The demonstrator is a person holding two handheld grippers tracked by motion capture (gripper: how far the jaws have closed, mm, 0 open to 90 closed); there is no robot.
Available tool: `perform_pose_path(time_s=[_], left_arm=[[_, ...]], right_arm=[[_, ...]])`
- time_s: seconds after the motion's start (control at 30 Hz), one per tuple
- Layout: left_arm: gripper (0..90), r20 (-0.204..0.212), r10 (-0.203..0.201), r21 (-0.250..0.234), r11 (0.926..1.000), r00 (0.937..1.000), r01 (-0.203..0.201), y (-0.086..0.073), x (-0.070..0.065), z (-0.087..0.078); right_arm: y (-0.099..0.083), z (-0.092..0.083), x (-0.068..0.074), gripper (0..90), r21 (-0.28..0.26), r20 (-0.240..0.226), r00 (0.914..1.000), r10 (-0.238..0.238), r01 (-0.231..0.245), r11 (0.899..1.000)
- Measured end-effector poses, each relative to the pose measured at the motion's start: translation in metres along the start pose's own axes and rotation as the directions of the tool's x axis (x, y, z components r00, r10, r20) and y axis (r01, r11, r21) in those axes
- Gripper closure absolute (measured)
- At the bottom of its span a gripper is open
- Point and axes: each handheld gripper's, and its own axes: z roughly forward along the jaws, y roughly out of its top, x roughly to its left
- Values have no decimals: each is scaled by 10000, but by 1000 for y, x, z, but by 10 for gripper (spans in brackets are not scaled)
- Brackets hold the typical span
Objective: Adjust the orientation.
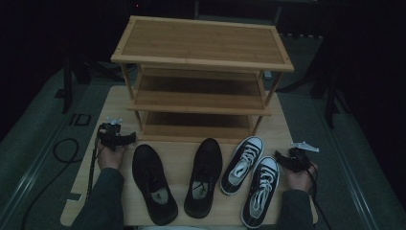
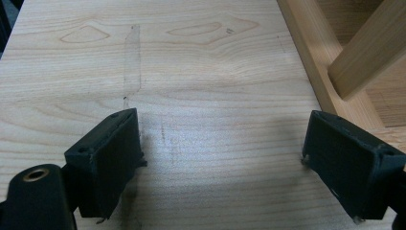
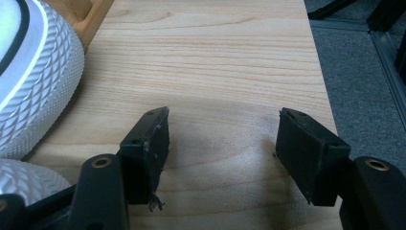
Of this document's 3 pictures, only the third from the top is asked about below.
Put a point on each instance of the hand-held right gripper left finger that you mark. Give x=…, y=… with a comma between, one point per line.
x=148, y=153

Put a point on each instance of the wooden three-tier shoe rack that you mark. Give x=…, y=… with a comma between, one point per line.
x=86, y=16

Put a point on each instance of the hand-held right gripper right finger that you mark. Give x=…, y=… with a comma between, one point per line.
x=306, y=153

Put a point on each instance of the metal floor rail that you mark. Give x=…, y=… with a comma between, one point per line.
x=386, y=60

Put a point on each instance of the black and white canvas sneaker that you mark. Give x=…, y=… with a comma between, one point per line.
x=38, y=86
x=25, y=182

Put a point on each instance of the black metal stand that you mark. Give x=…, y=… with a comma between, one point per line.
x=379, y=12

